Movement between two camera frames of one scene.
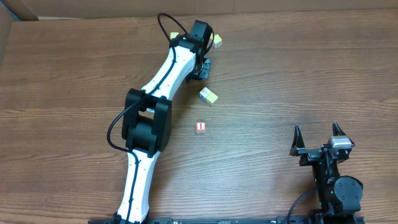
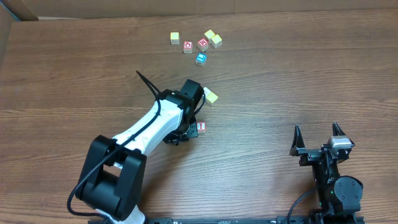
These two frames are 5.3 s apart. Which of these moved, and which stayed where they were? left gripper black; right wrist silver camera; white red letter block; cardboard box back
Moved: left gripper black
Stayed: right wrist silver camera; white red letter block; cardboard box back
